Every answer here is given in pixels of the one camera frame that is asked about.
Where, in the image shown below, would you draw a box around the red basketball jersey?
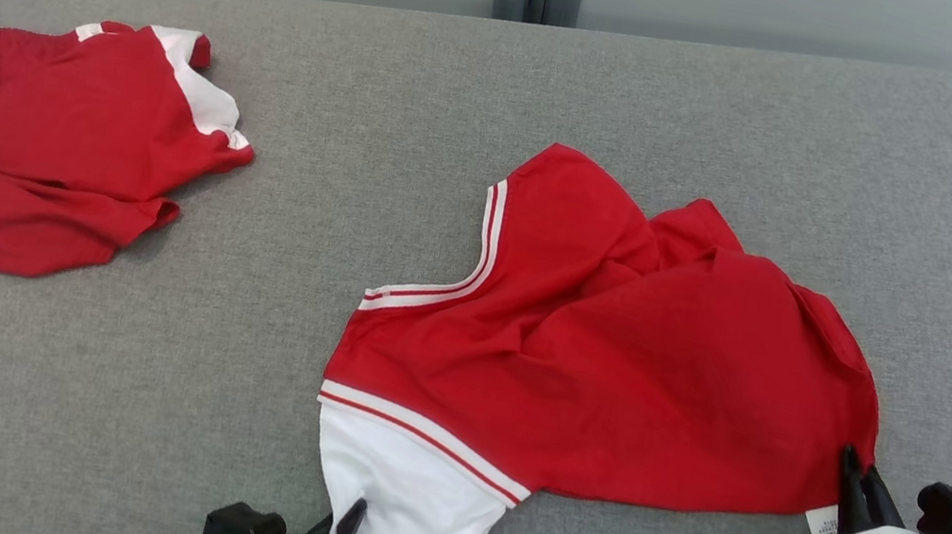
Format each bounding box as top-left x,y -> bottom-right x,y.
297,113 -> 917,534

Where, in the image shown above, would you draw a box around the red shorts with white stripe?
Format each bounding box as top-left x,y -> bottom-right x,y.
0,1 -> 274,310

